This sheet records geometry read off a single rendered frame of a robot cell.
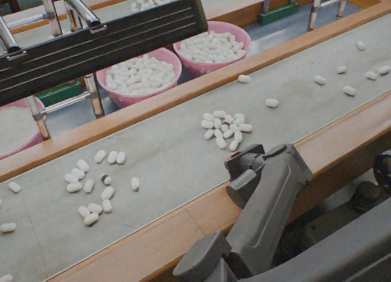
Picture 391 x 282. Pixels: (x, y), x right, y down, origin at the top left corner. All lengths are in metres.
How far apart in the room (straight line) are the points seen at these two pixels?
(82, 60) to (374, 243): 0.58
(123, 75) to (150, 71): 0.09
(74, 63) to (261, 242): 0.47
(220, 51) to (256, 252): 0.97
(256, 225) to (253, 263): 0.06
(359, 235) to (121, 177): 0.71
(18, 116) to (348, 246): 1.03
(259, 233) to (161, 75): 0.84
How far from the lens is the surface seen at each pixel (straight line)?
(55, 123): 1.22
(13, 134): 1.15
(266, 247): 0.46
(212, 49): 1.36
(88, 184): 0.92
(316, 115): 1.12
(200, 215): 0.83
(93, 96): 1.02
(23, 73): 0.72
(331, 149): 1.00
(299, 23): 1.67
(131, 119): 1.04
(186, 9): 0.81
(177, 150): 0.98
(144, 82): 1.19
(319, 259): 0.31
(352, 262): 0.30
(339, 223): 1.23
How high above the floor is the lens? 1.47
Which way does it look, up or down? 46 degrees down
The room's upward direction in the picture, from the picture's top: 1 degrees counter-clockwise
